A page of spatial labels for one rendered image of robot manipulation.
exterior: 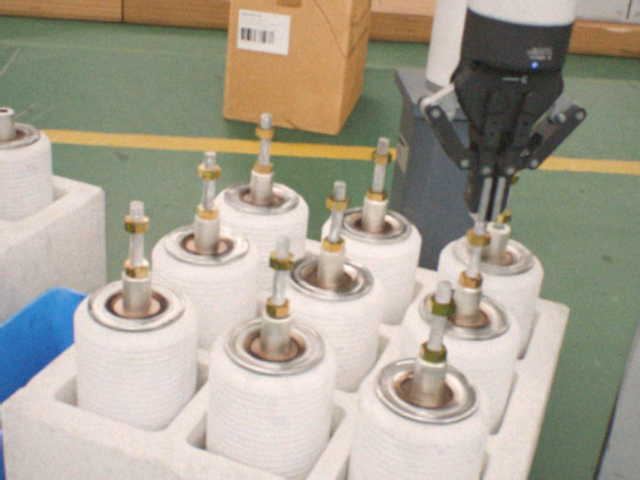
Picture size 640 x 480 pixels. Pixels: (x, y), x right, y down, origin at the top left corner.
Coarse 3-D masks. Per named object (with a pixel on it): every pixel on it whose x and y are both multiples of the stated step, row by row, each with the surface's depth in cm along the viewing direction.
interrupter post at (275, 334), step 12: (264, 312) 67; (264, 324) 67; (276, 324) 66; (288, 324) 67; (264, 336) 67; (276, 336) 67; (288, 336) 68; (264, 348) 68; (276, 348) 67; (288, 348) 68
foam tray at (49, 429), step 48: (432, 288) 93; (384, 336) 85; (48, 384) 74; (528, 384) 80; (48, 432) 70; (96, 432) 69; (144, 432) 69; (192, 432) 71; (336, 432) 72; (528, 432) 74
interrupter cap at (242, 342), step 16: (256, 320) 71; (240, 336) 69; (256, 336) 70; (304, 336) 70; (320, 336) 70; (240, 352) 67; (256, 352) 68; (288, 352) 68; (304, 352) 68; (320, 352) 68; (256, 368) 65; (272, 368) 66; (288, 368) 66; (304, 368) 66
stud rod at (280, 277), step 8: (280, 240) 64; (288, 240) 64; (280, 248) 64; (288, 248) 65; (280, 256) 65; (288, 256) 65; (280, 272) 65; (280, 280) 66; (280, 288) 66; (272, 296) 66; (280, 296) 66; (280, 304) 66
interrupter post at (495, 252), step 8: (488, 224) 84; (496, 232) 83; (504, 232) 83; (496, 240) 83; (504, 240) 83; (488, 248) 84; (496, 248) 84; (504, 248) 84; (488, 256) 84; (496, 256) 84; (504, 256) 85
